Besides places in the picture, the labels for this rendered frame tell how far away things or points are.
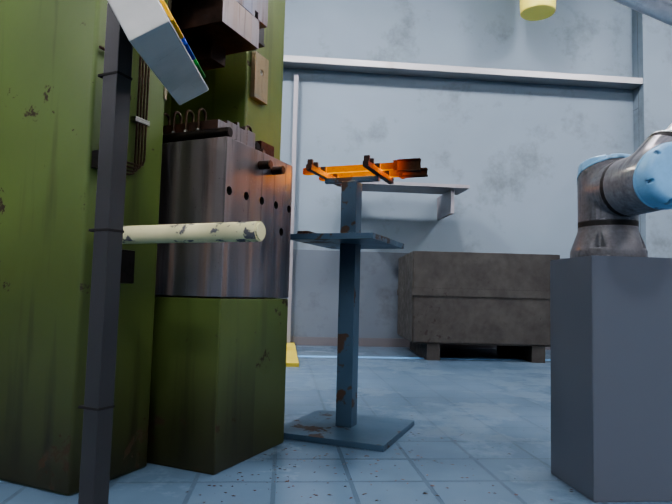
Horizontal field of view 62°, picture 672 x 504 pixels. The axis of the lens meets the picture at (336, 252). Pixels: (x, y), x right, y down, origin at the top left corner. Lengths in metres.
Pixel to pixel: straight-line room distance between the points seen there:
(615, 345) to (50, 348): 1.39
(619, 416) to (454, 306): 2.94
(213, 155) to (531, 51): 5.06
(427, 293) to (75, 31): 3.32
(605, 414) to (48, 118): 1.58
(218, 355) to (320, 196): 3.96
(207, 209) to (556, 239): 4.76
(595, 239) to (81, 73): 1.38
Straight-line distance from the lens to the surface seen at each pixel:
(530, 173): 5.98
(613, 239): 1.61
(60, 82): 1.64
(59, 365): 1.52
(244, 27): 1.89
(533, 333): 4.61
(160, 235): 1.38
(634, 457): 1.64
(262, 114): 2.18
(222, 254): 1.55
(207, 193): 1.61
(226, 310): 1.57
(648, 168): 1.47
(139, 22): 1.12
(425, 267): 4.39
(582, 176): 1.68
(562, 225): 6.03
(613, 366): 1.57
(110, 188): 1.21
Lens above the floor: 0.49
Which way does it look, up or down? 4 degrees up
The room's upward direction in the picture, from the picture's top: 1 degrees clockwise
